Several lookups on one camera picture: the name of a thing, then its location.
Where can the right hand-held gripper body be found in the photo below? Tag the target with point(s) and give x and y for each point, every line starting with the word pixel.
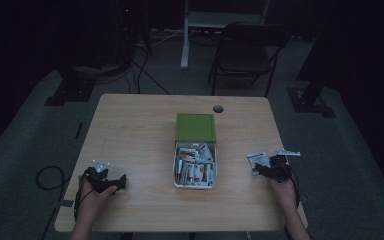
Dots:
pixel 280 166

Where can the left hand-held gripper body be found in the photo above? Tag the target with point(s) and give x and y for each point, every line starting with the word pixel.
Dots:
pixel 98 178

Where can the white foil packet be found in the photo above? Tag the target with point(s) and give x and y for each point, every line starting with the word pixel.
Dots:
pixel 258 160

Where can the green storage box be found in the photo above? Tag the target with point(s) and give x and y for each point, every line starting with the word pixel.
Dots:
pixel 195 166

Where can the pile of small packets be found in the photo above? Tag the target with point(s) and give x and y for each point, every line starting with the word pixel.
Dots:
pixel 195 165

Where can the person's left hand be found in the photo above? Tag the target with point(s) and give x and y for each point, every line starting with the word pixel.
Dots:
pixel 93 196

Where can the person's right hand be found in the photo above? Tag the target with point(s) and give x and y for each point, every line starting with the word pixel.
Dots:
pixel 281 190

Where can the black stand base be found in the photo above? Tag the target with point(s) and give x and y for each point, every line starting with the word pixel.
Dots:
pixel 71 90
pixel 310 103

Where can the round table grommet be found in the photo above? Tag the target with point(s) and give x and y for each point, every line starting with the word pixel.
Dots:
pixel 218 109

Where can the green box lid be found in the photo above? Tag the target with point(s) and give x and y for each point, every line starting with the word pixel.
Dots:
pixel 195 127

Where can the black folding chair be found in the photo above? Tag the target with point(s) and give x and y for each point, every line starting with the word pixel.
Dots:
pixel 246 56

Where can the white metal stand frame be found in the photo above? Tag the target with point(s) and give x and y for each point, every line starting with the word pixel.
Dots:
pixel 193 23

